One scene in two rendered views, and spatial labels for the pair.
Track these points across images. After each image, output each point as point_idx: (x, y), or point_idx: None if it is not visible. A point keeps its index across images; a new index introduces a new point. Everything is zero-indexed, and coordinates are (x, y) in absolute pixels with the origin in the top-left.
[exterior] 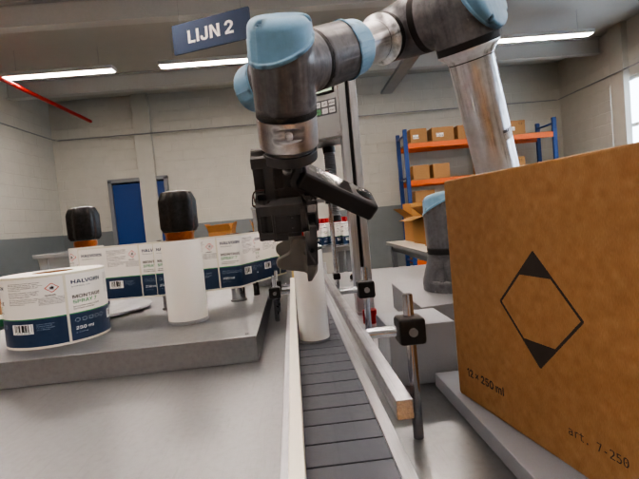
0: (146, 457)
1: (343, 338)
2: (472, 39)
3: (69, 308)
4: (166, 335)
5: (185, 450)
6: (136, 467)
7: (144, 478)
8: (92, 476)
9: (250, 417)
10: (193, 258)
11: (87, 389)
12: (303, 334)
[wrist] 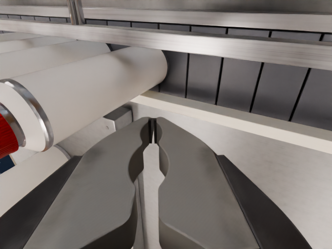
0: (308, 221)
1: (152, 20)
2: None
3: None
4: None
5: (316, 200)
6: (322, 228)
7: None
8: (317, 248)
9: (275, 145)
10: (1, 195)
11: (157, 216)
12: (156, 84)
